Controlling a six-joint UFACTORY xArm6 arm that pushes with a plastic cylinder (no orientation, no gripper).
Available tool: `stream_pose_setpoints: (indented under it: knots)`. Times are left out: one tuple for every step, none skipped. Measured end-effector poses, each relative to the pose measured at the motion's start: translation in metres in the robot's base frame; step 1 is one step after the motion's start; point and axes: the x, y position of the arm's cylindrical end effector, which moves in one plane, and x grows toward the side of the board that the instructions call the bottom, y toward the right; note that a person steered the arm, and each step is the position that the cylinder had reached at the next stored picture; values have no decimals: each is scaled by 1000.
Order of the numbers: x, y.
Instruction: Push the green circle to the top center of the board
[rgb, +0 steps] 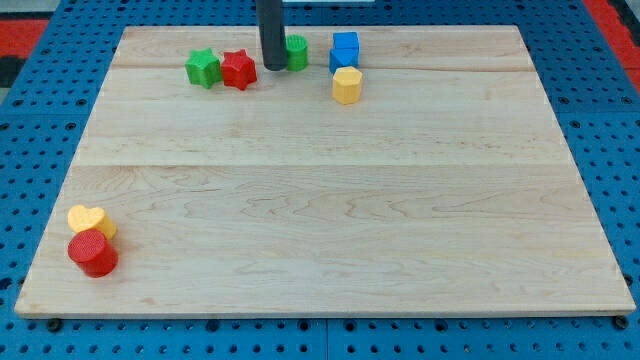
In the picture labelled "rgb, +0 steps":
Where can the green cylinder block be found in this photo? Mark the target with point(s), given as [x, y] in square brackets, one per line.
[297, 52]

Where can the light wooden board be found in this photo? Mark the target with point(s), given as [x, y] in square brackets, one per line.
[447, 190]

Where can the yellow hexagon block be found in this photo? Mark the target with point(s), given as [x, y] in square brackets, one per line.
[347, 85]

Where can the blue triangle block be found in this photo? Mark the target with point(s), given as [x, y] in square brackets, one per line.
[339, 58]

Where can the red star block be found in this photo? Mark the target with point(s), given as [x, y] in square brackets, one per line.
[238, 69]

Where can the blue cube block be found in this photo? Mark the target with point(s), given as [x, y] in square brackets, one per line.
[346, 40]

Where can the green star block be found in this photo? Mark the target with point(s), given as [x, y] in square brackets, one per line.
[203, 68]

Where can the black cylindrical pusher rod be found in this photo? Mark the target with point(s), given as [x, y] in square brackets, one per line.
[270, 19]

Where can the red cylinder block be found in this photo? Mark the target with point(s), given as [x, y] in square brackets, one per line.
[93, 253]

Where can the yellow heart block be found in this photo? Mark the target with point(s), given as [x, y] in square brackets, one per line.
[81, 218]

